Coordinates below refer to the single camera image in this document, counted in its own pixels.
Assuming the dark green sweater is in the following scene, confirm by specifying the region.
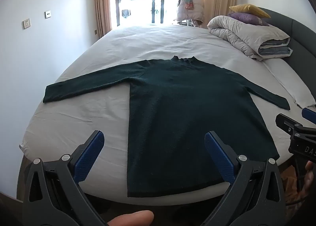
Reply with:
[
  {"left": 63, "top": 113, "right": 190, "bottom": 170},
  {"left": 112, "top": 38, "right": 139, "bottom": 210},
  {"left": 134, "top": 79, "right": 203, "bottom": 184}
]
[{"left": 42, "top": 55, "right": 291, "bottom": 198}]

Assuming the person's right hand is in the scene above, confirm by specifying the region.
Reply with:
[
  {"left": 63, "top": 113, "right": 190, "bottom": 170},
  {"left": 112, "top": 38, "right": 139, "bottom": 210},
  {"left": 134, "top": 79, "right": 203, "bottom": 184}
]
[{"left": 304, "top": 160, "right": 316, "bottom": 191}]

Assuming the yellow pillow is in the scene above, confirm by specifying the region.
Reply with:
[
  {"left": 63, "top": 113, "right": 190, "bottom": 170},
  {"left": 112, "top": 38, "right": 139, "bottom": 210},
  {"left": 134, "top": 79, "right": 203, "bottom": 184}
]
[{"left": 229, "top": 4, "right": 271, "bottom": 19}]

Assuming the white pillow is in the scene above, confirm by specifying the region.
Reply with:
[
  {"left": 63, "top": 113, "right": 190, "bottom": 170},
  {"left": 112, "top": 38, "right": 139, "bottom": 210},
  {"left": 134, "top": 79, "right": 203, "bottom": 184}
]
[{"left": 262, "top": 58, "right": 316, "bottom": 108}]

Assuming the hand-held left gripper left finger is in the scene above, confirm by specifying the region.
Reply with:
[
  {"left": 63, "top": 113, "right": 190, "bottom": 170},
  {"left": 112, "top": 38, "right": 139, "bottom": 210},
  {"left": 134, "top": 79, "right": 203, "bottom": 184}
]
[{"left": 23, "top": 130, "right": 109, "bottom": 226}]

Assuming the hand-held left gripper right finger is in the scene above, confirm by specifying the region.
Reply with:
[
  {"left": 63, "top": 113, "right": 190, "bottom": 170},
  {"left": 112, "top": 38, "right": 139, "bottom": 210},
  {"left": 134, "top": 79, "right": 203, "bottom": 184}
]
[{"left": 204, "top": 131, "right": 287, "bottom": 226}]

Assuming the white padded vest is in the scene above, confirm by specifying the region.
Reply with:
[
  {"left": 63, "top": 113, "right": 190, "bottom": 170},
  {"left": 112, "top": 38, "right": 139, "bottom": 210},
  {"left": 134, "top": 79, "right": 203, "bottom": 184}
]
[{"left": 176, "top": 0, "right": 205, "bottom": 27}]

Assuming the grey upholstered headboard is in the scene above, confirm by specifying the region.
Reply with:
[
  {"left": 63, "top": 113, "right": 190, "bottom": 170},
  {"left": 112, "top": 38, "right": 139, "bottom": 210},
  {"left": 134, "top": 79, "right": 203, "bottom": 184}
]
[{"left": 259, "top": 7, "right": 316, "bottom": 93}]

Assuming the person's left hand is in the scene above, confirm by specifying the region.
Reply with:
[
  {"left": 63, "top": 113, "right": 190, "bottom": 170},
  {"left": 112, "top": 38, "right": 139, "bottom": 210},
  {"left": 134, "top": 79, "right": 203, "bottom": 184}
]
[{"left": 106, "top": 210, "right": 155, "bottom": 226}]

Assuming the bed with white sheet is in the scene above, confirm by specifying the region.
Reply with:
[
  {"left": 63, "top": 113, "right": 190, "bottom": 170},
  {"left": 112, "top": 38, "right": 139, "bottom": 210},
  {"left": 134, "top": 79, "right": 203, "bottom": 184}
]
[{"left": 16, "top": 24, "right": 316, "bottom": 207}]

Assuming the folded grey duvet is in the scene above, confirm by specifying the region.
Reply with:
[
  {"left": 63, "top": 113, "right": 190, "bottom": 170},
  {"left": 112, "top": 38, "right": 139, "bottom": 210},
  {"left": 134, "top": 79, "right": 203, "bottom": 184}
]
[{"left": 207, "top": 15, "right": 293, "bottom": 62}]

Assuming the purple pillow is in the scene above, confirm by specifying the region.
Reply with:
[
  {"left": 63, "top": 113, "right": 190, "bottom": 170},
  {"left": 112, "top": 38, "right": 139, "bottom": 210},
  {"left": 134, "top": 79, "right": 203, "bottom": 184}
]
[{"left": 228, "top": 12, "right": 269, "bottom": 26}]

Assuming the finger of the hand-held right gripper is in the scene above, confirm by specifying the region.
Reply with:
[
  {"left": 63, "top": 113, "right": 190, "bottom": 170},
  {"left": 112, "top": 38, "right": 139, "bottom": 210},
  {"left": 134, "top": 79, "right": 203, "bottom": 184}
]
[
  {"left": 276, "top": 113, "right": 316, "bottom": 134},
  {"left": 302, "top": 107, "right": 316, "bottom": 125}
]

